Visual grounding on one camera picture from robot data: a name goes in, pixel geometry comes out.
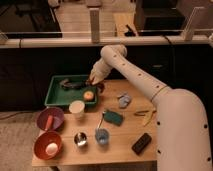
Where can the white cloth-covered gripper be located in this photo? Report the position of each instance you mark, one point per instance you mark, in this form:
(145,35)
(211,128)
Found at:
(99,72)

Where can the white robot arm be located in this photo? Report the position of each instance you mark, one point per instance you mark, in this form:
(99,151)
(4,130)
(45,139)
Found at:
(183,140)

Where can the green plastic tray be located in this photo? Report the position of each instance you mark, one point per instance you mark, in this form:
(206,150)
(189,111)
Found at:
(61,97)

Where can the orange apple fruit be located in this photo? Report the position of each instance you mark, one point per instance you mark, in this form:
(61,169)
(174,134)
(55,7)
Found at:
(88,96)

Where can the dark eggplant toy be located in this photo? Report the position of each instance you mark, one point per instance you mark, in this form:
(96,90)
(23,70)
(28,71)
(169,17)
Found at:
(67,84)

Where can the white paper cup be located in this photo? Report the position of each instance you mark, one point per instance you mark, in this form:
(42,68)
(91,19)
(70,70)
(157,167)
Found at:
(77,108)

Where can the green sponge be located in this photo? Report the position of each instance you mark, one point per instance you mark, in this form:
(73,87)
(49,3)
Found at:
(113,117)

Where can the yellow green pliers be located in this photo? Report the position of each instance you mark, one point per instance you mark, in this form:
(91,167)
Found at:
(146,114)

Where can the blue plastic cup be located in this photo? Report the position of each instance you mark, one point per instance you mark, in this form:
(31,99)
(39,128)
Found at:
(102,136)

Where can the purple bowl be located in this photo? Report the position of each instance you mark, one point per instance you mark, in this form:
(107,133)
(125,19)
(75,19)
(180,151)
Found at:
(58,118)

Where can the orange carrot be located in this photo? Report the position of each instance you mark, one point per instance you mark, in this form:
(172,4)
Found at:
(49,122)

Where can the small metal cup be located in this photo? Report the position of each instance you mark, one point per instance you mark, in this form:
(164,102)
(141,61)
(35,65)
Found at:
(80,139)

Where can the black rectangular block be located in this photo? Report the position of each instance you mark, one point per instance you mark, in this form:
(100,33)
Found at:
(141,143)

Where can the red bowl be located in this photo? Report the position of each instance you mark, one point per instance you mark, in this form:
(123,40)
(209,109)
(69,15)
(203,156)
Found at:
(43,141)

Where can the white egg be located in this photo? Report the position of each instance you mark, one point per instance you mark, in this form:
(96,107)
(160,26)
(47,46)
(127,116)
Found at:
(51,149)

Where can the white vertical post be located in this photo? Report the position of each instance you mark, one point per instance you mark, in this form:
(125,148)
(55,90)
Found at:
(95,26)

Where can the white horizontal rail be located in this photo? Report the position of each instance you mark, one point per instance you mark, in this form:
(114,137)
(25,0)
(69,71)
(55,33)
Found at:
(87,42)

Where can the white slanted post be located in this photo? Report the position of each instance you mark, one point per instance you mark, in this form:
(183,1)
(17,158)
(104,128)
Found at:
(192,23)

